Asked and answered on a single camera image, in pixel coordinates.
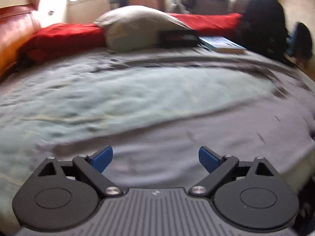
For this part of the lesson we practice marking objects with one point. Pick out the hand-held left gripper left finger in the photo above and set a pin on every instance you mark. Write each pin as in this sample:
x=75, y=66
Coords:
x=103, y=158

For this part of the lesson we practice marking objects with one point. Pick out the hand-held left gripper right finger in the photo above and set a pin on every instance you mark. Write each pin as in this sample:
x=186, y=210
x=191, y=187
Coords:
x=209, y=158

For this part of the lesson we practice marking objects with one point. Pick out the grey pants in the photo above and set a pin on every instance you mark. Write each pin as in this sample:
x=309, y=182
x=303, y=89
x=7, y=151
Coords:
x=196, y=132

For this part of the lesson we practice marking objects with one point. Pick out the blue white book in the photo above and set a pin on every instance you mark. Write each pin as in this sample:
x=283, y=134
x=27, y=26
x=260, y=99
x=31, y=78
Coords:
x=221, y=44

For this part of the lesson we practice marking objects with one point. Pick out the black pencil case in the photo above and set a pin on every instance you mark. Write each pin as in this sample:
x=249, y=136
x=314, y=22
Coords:
x=178, y=38

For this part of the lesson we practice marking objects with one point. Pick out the red quilt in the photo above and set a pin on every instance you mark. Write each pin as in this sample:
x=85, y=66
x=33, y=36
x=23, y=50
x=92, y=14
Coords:
x=64, y=38

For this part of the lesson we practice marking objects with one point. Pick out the grey green pillow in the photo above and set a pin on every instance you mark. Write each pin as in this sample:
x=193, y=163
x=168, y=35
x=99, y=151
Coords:
x=135, y=29

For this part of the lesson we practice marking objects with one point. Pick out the blue cloth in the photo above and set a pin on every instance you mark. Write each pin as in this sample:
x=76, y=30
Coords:
x=291, y=45

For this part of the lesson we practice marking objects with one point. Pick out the black backpack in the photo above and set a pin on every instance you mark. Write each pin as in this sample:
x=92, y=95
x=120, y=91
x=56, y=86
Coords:
x=265, y=27

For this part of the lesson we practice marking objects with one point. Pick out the wooden headboard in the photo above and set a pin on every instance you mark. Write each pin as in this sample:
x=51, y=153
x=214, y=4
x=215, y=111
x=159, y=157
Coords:
x=14, y=32

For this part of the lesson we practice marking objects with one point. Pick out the cardboard box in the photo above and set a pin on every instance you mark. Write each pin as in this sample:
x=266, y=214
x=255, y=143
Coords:
x=152, y=3

